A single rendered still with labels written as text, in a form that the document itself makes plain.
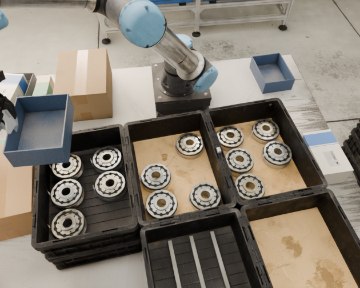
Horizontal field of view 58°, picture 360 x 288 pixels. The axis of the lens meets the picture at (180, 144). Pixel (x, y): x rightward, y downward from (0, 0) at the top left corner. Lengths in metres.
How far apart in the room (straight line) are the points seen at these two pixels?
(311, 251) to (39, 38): 2.92
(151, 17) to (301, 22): 2.72
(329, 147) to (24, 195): 1.13
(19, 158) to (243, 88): 1.09
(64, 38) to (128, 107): 1.86
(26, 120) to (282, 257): 0.87
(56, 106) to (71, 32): 2.33
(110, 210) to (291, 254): 0.59
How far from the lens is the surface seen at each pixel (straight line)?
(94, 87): 1.43
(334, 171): 1.33
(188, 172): 1.15
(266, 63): 1.79
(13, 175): 1.25
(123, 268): 1.17
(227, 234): 1.07
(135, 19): 0.90
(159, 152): 1.21
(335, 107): 2.74
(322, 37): 3.40
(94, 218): 1.11
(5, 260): 1.31
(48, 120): 1.05
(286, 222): 1.12
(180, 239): 1.05
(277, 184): 1.18
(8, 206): 1.19
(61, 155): 0.92
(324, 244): 1.14
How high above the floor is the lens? 1.82
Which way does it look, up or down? 54 degrees down
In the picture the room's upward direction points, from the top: straight up
